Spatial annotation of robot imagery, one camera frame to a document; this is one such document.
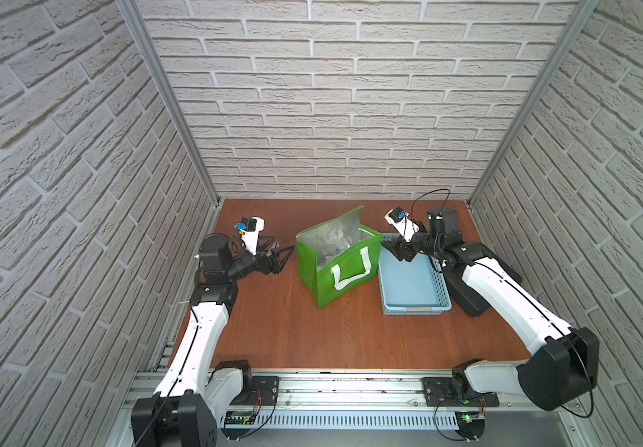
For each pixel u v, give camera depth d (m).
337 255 0.76
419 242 0.68
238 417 0.73
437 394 0.73
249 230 0.64
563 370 0.40
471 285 0.54
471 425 0.70
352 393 0.76
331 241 0.93
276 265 0.67
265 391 0.74
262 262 0.66
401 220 0.67
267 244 0.77
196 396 0.40
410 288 0.93
